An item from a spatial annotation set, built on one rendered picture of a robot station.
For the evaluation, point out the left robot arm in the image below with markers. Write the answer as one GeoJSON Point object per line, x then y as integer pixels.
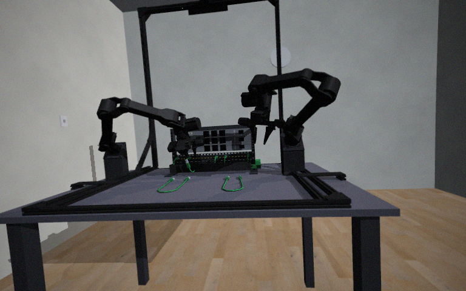
{"type": "Point", "coordinates": [264, 86]}

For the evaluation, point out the black metal rack frame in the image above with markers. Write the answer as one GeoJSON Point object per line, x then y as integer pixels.
{"type": "Point", "coordinates": [219, 138]}

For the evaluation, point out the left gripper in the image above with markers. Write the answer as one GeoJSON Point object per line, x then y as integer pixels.
{"type": "Point", "coordinates": [270, 124]}

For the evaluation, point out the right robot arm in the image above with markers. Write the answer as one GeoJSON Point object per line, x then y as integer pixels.
{"type": "Point", "coordinates": [108, 110]}

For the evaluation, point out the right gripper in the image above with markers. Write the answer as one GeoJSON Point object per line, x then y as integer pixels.
{"type": "Point", "coordinates": [199, 141]}

